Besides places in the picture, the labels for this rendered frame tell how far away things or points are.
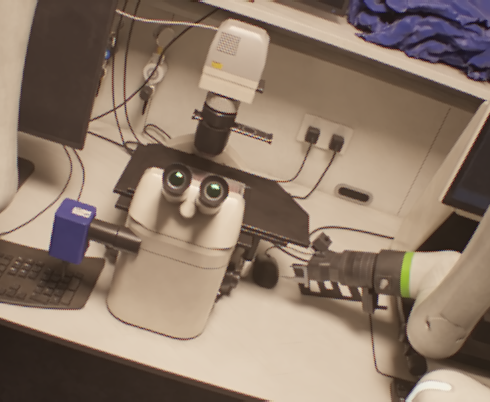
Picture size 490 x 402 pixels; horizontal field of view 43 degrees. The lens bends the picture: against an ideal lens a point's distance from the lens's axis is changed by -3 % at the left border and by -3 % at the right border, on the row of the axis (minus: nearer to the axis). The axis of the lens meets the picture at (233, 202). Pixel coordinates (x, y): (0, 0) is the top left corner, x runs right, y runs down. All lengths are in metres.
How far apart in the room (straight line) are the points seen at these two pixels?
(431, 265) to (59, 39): 0.85
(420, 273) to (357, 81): 0.70
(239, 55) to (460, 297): 0.57
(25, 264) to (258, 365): 0.49
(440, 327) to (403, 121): 0.84
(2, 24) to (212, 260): 0.52
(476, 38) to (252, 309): 0.81
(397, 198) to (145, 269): 1.01
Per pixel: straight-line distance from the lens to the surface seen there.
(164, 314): 1.22
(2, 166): 1.07
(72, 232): 1.13
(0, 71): 0.99
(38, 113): 1.40
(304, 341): 1.37
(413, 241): 1.62
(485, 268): 1.03
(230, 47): 1.18
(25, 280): 1.28
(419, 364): 1.32
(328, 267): 1.33
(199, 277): 1.15
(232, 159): 1.49
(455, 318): 1.12
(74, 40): 1.33
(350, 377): 1.34
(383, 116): 1.84
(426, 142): 1.89
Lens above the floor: 1.61
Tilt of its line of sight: 30 degrees down
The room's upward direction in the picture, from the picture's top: 20 degrees clockwise
